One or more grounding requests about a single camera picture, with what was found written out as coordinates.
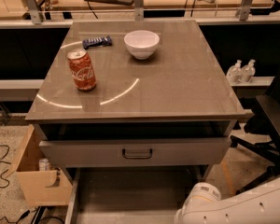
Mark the metal frame post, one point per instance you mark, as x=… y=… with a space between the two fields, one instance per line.
x=35 y=16
x=139 y=9
x=243 y=11

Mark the middle metal frame post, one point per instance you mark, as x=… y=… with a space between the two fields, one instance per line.
x=139 y=9

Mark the right metal frame post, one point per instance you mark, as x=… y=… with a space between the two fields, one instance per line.
x=243 y=11

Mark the right clear sanitizer bottle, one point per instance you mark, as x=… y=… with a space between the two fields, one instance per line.
x=248 y=71

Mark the cardboard box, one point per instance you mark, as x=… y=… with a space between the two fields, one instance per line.
x=40 y=188

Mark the small white bottle in box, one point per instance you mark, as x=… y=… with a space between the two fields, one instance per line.
x=44 y=164

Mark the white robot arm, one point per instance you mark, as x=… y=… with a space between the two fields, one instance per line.
x=204 y=205

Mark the grey drawer cabinet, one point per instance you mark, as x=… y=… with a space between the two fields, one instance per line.
x=179 y=92

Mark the white ceramic bowl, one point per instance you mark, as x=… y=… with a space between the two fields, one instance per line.
x=141 y=43

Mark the blue snack bar wrapper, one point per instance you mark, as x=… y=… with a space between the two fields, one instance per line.
x=97 y=42

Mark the black office chair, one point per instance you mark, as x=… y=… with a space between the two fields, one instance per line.
x=265 y=120

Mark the grey drawer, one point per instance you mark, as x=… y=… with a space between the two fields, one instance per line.
x=136 y=152
x=130 y=195

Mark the red cola can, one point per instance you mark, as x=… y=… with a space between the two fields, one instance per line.
x=80 y=65

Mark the left metal frame post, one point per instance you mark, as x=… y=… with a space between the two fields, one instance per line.
x=35 y=16

